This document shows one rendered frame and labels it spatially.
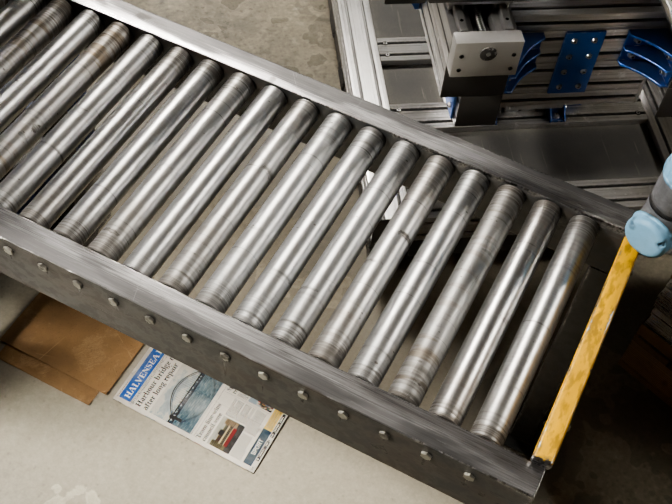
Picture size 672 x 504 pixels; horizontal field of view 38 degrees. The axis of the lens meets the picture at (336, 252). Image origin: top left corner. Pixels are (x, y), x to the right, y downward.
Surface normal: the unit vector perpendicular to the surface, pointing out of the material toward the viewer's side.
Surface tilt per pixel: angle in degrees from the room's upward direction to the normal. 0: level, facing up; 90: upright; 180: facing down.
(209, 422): 1
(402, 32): 0
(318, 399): 90
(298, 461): 0
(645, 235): 90
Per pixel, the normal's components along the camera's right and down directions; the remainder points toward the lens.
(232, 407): 0.07, -0.57
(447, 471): -0.45, 0.71
